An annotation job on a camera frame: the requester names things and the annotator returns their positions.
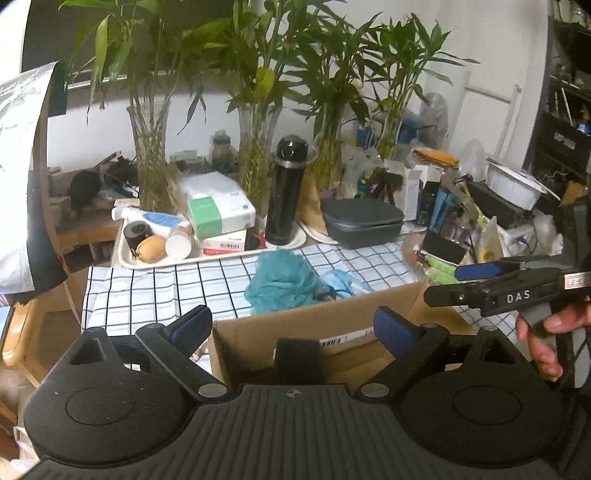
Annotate yellow orange cloth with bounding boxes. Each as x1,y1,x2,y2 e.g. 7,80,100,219
410,147,461,170

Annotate wooden side table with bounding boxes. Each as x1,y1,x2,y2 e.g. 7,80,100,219
54,210,123,274

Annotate green snack packets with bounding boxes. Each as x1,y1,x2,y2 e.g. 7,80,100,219
424,257,459,284

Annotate teal mesh bath loofah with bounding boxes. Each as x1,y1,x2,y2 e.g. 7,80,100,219
245,249,332,318

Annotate small black tripod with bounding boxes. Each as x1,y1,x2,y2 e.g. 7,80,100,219
376,170,403,207

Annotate black rectangular box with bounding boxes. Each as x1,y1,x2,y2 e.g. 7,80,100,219
462,180,537,230

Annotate black tape roll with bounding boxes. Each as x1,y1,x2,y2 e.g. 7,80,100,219
123,220,149,253

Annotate lucky bamboo in glass vase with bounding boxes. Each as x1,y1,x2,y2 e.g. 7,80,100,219
60,0,232,214
182,0,324,219
365,14,481,161
281,11,394,191

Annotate silver foil insulated bag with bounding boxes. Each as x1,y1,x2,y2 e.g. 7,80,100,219
0,60,71,297

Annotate wooden stool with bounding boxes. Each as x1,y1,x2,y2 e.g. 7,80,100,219
0,295,89,389

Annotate grey hard case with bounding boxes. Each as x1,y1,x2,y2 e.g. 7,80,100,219
321,197,406,250

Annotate black flat card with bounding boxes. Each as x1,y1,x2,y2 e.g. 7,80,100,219
422,229,468,265

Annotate brown cardboard box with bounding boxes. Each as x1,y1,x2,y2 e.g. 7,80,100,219
208,281,474,393

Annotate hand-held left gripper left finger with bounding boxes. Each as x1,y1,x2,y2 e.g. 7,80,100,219
46,305,235,407

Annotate white plastic bowl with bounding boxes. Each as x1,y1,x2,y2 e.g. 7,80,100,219
484,158,556,212

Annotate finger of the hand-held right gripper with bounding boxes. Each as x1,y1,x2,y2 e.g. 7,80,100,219
455,261,525,281
424,279,500,308

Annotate white carton box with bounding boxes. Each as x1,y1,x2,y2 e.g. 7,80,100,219
401,163,440,223

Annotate green white tissue box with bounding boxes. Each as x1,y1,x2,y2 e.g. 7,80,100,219
187,191,257,240

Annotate colourful printed plastic bag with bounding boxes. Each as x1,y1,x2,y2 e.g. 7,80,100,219
344,143,385,200

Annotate black white checked tablecloth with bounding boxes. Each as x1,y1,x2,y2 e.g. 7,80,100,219
82,240,525,335

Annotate black thermos bottle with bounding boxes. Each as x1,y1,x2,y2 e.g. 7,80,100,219
265,136,309,247

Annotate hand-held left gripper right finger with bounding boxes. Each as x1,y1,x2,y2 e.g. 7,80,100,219
355,307,546,405

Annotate white blue tube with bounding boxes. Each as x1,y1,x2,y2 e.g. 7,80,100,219
112,206,191,228

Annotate brown paper bag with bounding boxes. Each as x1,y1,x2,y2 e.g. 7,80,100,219
295,170,334,223

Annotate red white small box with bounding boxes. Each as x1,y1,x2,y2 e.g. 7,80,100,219
200,230,248,256

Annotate black storage shelf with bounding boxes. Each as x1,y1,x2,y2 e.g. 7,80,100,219
522,0,591,200

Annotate metal forks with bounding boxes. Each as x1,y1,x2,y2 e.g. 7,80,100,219
440,177,486,223

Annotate black carton box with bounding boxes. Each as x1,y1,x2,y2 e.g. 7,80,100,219
417,180,440,223

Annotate glass jar with dark contents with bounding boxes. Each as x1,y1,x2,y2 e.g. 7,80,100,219
209,130,239,170

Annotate yellow egg-shaped sponge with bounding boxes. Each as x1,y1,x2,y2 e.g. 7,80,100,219
133,235,167,264

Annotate white plastic wrapped pack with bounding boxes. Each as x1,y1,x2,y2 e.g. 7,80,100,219
177,171,242,200

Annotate person's right hand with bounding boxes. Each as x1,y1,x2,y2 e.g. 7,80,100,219
516,305,591,382

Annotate white cylindrical jar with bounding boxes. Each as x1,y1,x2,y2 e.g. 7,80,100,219
165,226,193,260

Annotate white rectangular tray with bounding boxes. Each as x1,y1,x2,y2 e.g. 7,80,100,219
112,216,308,271

